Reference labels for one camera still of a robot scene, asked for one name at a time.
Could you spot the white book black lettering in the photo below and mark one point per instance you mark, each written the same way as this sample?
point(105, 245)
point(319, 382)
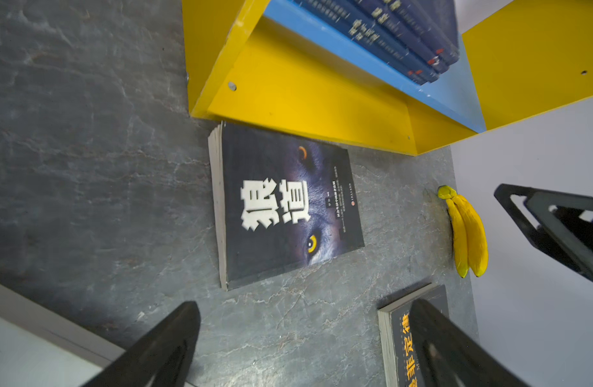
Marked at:
point(40, 348)

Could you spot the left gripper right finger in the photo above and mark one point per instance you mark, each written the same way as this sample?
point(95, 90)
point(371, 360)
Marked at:
point(449, 357)

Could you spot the blue book Lunyu label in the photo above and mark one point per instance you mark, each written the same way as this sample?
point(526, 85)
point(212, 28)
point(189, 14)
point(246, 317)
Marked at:
point(354, 38)

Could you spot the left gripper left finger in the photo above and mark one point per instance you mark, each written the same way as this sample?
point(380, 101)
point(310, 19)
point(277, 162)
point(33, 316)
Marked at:
point(162, 357)

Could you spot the yellow toy banana bunch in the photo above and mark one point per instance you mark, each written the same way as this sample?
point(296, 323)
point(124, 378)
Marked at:
point(469, 237)

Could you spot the blue book Yijing label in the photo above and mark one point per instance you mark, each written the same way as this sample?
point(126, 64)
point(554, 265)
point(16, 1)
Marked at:
point(395, 26)

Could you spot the blue book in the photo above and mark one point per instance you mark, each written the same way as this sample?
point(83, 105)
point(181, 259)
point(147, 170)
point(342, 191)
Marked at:
point(434, 22)

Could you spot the black book yellow title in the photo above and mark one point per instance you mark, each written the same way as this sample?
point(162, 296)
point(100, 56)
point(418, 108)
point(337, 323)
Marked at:
point(401, 364)

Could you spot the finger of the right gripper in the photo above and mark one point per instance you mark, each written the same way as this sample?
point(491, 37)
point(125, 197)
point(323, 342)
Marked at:
point(536, 236)
point(538, 204)

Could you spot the black wolf cover book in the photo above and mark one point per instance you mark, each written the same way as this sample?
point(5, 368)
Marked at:
point(281, 203)

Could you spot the yellow bookshelf pink blue shelves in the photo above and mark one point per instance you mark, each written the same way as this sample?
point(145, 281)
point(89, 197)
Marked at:
point(273, 65)

